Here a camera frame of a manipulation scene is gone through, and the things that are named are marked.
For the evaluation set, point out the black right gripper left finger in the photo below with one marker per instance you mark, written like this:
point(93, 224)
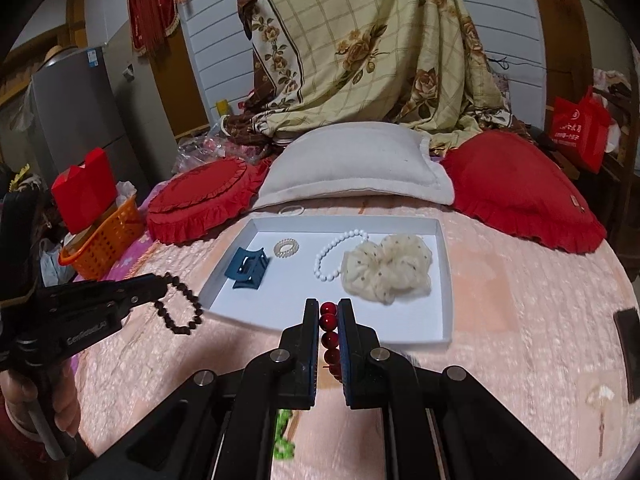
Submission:
point(221, 426)

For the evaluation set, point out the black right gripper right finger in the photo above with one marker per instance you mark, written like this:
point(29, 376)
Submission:
point(436, 425)

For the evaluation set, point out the blue hair claw clip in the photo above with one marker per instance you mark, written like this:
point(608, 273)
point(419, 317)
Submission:
point(247, 268)

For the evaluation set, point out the cream polka dot scrunchie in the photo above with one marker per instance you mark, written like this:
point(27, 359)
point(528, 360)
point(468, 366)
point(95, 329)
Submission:
point(397, 266)

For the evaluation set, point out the person's left hand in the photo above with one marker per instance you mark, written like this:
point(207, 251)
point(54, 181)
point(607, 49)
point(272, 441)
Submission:
point(18, 391)

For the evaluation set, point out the green bead ornament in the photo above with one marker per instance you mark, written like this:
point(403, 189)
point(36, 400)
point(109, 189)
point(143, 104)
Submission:
point(283, 449)

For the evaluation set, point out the orange plastic basket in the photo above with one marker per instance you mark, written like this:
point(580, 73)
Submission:
point(107, 243)

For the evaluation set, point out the pink textured bedspread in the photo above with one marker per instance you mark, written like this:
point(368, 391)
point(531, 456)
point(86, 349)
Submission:
point(533, 325)

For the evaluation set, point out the shell hair stick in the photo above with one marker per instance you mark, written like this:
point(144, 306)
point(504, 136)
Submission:
point(598, 398)

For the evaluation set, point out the dark phone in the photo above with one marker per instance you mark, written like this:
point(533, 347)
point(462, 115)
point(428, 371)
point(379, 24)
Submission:
point(628, 329)

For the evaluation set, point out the red round ruffled cushion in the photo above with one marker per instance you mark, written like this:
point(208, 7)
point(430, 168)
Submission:
point(203, 198)

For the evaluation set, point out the grey refrigerator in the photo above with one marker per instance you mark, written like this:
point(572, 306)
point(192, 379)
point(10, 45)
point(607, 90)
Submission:
point(74, 112)

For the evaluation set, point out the red heart pillow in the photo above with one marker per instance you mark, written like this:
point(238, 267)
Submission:
point(507, 183)

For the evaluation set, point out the white pillow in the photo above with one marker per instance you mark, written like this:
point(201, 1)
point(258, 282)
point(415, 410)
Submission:
point(356, 159)

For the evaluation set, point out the red shopping bag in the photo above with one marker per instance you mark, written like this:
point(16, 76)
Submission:
point(580, 130)

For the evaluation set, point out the floral beige quilt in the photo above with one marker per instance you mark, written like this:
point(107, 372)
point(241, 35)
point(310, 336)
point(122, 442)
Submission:
point(415, 63)

